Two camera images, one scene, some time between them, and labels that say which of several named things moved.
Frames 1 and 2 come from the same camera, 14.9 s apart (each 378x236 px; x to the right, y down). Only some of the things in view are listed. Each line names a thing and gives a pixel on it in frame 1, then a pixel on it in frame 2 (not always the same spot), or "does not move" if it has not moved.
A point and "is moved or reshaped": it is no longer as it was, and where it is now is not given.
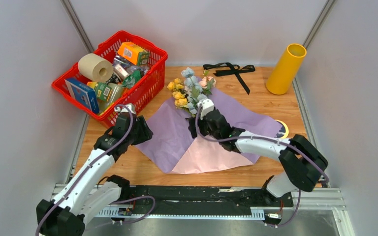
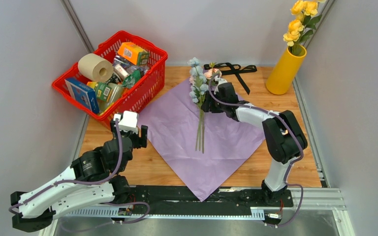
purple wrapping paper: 171,137 is moved or reshaped
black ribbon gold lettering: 226,68 does not move
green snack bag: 130,80 does not move
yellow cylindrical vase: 282,75 does not move
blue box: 83,94 does not move
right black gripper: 192,127 to 208,105
